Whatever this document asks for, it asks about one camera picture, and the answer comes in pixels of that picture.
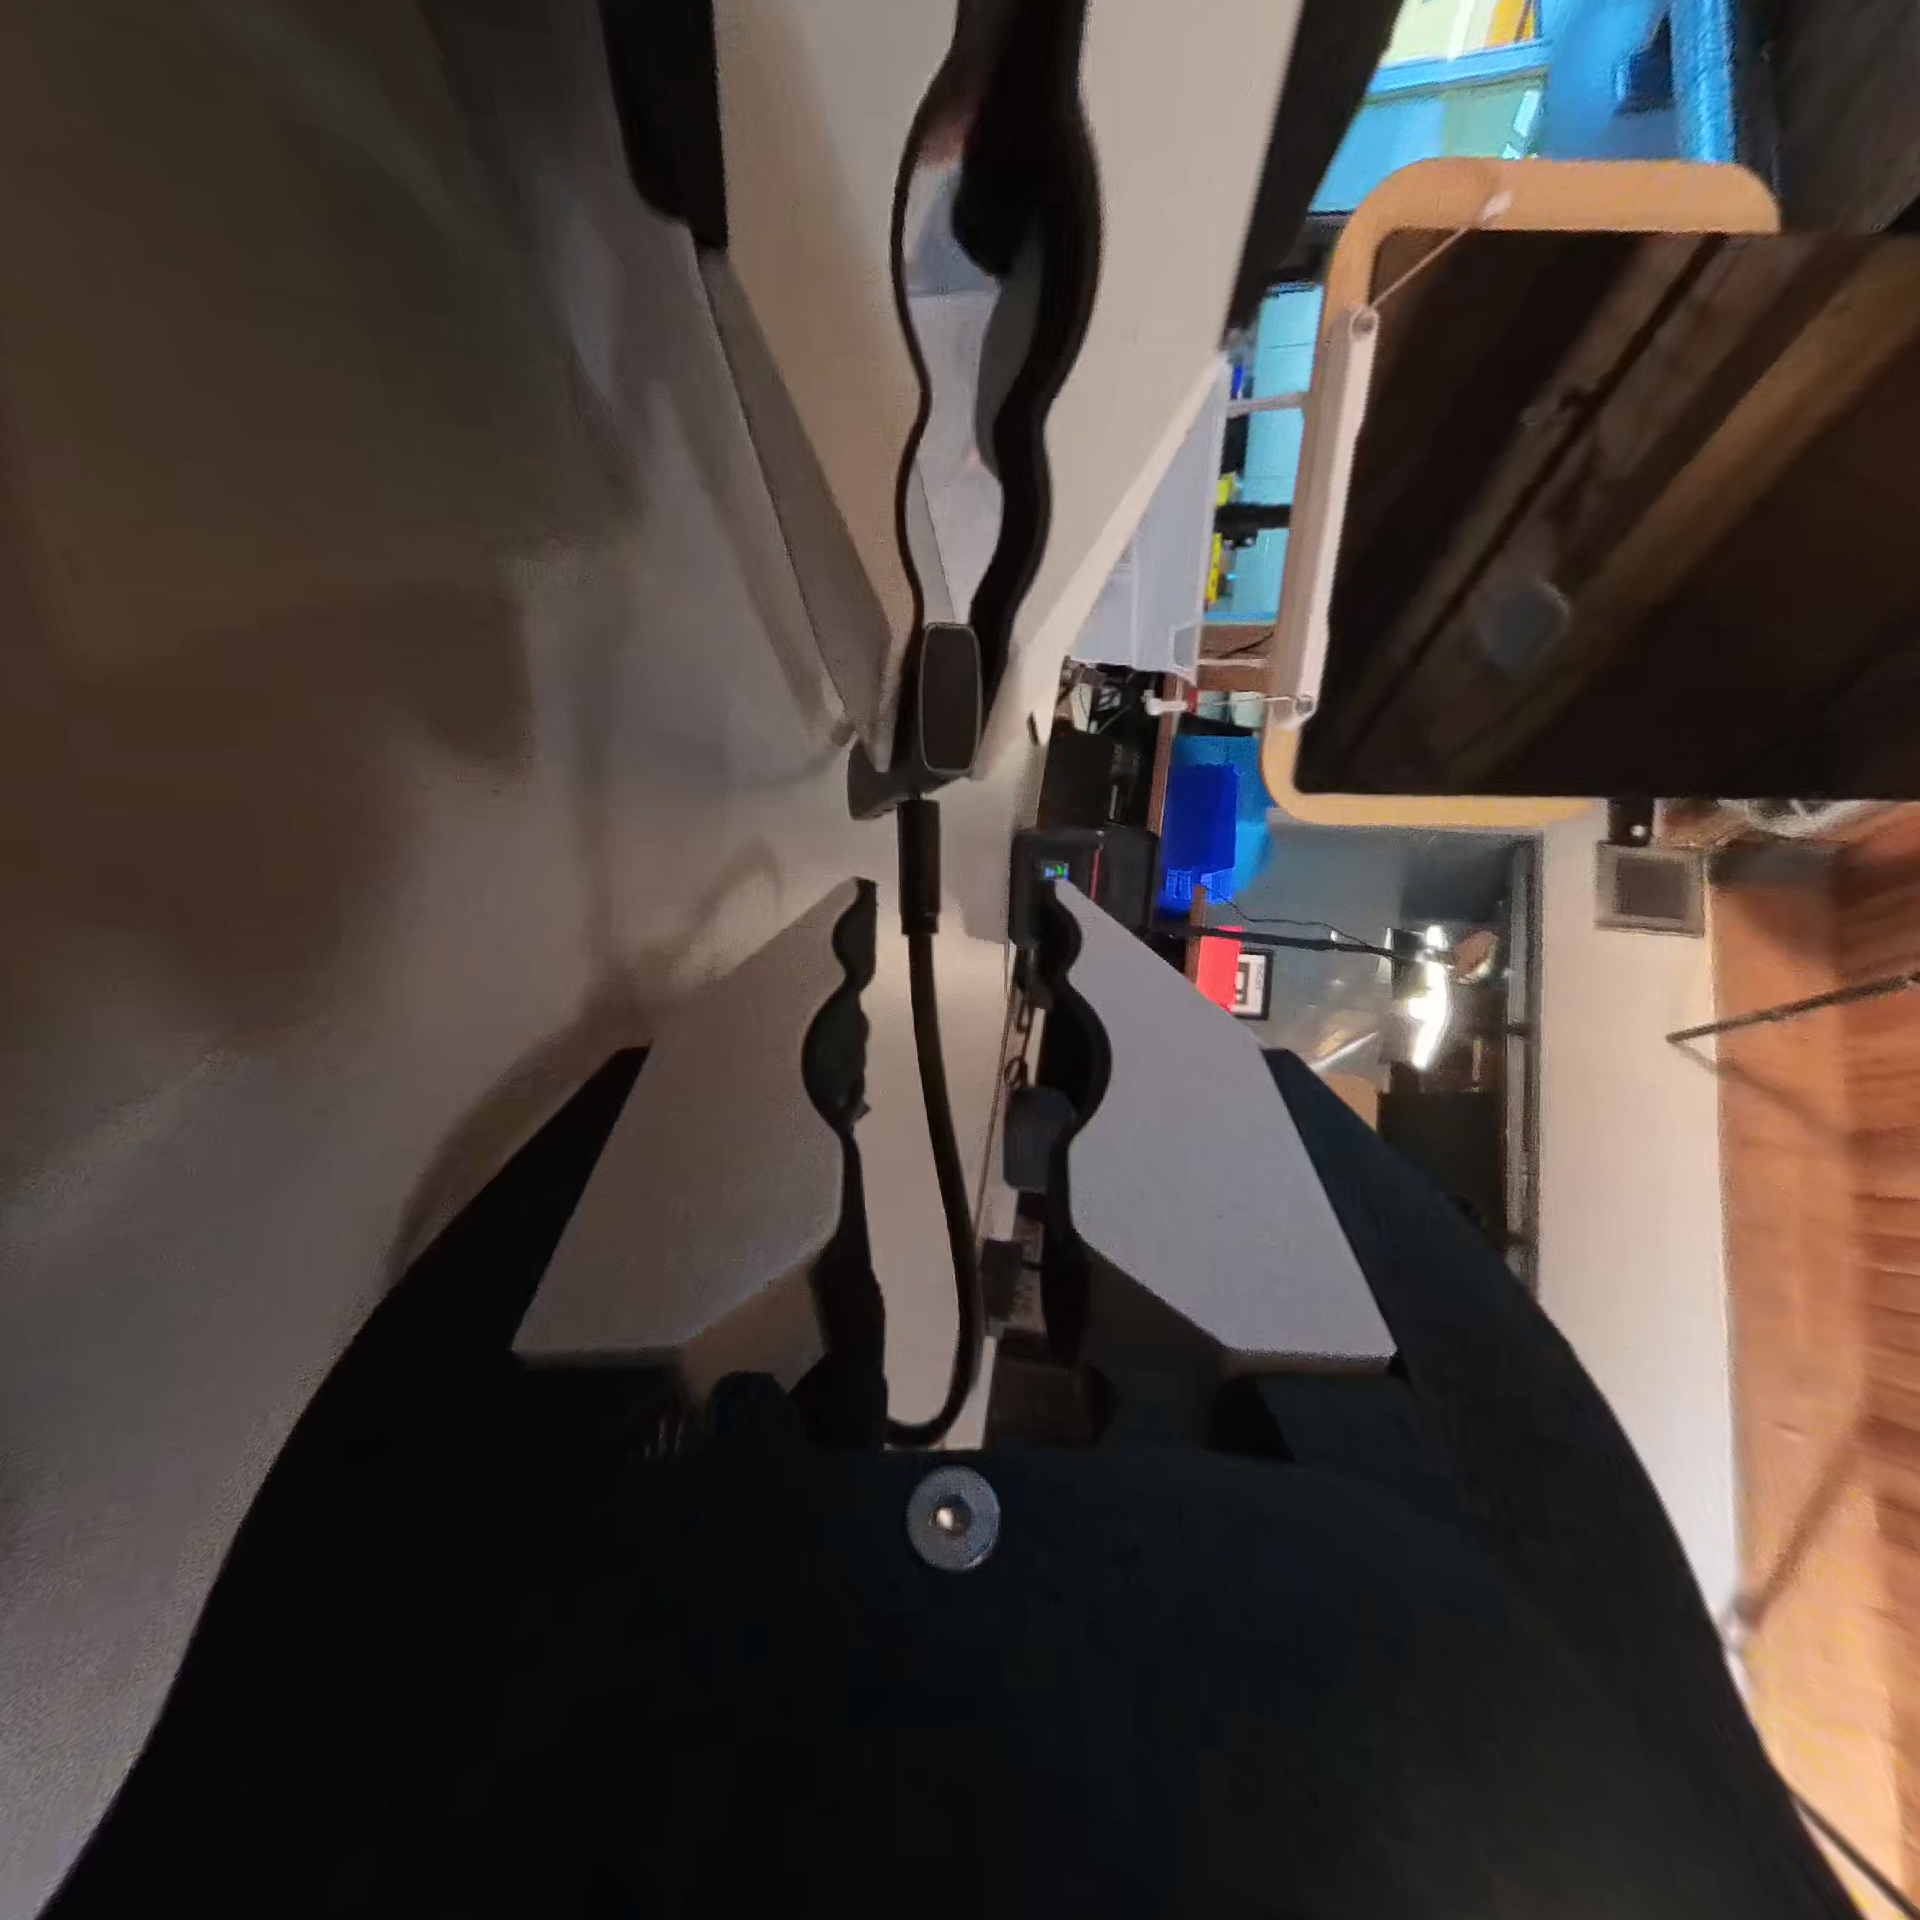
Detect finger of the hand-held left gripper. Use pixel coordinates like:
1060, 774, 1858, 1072
697, 0, 980, 759
967, 0, 1311, 745

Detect blue plastic object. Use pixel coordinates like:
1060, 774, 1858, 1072
1162, 736, 1279, 923

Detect black metal bar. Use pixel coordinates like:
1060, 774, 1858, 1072
1665, 967, 1920, 1047

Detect blue shelf unit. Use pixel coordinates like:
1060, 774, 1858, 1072
1313, 0, 1772, 213

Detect white mounting bracket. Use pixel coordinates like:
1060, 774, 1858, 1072
1276, 306, 1384, 723

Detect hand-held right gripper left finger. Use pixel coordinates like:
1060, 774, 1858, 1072
512, 879, 889, 1448

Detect wall vent grille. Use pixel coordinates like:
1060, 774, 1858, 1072
1593, 838, 1712, 939

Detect wood-rimmed dark panel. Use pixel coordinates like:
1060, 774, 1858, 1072
1264, 158, 1920, 827

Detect black usb-c cable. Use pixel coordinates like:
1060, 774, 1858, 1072
883, 800, 992, 1448

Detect clear plastic storage box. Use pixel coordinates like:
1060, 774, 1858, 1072
1073, 368, 1240, 677

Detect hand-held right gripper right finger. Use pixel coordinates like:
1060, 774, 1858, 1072
1026, 879, 1402, 1442

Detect small black display device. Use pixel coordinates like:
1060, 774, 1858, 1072
1009, 823, 1163, 939

